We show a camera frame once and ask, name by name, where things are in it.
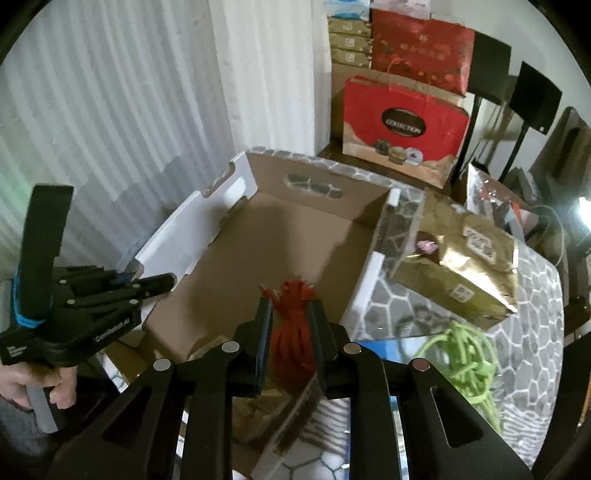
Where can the blue white packet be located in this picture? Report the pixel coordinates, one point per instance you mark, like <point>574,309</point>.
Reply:
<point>346,8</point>

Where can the person's left hand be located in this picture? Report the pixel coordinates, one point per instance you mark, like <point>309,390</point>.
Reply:
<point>64,387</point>

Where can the person's left forearm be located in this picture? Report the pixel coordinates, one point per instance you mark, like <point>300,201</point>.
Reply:
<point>11,417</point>

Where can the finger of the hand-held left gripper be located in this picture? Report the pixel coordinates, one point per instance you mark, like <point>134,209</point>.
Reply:
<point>147,287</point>
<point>92,276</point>

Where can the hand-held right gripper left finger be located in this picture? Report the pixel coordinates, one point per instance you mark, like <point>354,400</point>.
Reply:
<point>262,332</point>

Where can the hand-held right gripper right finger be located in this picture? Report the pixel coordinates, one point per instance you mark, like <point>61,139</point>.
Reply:
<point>318,332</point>

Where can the plain brown cardboard box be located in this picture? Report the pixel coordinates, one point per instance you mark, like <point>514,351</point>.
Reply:
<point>341,97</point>

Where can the white curtain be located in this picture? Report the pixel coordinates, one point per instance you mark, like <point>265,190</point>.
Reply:
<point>115,115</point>

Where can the gold gift box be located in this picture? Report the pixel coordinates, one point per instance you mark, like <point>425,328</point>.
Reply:
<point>461,263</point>

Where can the red floral gift box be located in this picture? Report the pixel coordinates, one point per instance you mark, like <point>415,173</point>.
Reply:
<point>415,46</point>

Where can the red gift bag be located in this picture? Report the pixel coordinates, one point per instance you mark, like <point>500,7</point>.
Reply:
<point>369,115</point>

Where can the dark chair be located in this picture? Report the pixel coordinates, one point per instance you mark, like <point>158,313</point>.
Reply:
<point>568,157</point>

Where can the stone pattern cardboard box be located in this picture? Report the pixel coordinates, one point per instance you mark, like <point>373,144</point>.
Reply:
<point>277,244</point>

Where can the clear plastic bag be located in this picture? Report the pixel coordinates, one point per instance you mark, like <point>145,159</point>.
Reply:
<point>494,194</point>

